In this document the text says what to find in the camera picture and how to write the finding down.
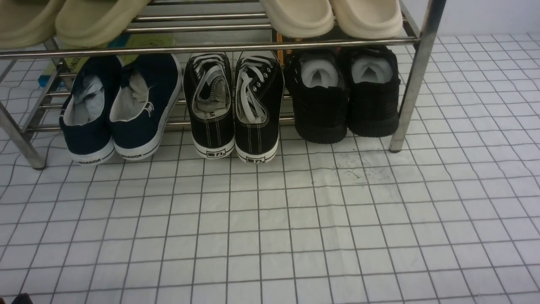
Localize black knit sneaker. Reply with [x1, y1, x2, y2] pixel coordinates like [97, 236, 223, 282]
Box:
[339, 46, 401, 137]
[285, 49, 349, 144]

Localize navy canvas shoe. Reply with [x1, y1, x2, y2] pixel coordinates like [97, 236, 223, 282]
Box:
[108, 54, 183, 161]
[59, 55, 123, 166]

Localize navy canvas shoe far left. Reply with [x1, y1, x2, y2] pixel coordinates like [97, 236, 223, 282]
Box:
[59, 55, 123, 166]

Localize silver metal shoe rack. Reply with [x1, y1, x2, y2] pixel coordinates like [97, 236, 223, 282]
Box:
[1, 0, 447, 171]

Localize black laced sneaker right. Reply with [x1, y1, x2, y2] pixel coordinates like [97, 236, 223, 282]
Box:
[235, 52, 285, 165]

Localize black laced sneaker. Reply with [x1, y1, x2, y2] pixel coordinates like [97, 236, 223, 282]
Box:
[235, 52, 285, 165]
[183, 53, 235, 159]

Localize black laced sneaker left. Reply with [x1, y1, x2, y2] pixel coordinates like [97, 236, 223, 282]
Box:
[183, 53, 235, 159]

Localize cream slipper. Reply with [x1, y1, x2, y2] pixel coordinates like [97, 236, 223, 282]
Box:
[330, 0, 403, 40]
[260, 0, 335, 38]

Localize cream slipper far right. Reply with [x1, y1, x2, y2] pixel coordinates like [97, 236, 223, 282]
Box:
[330, 0, 403, 40]

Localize beige slipper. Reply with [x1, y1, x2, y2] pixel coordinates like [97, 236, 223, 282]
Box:
[55, 0, 150, 48]
[0, 0, 65, 49]

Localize beige slipper far left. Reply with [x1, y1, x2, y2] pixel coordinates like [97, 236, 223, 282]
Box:
[0, 0, 65, 49]

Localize dark object bottom left corner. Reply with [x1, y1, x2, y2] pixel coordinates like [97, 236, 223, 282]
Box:
[11, 293, 33, 304]

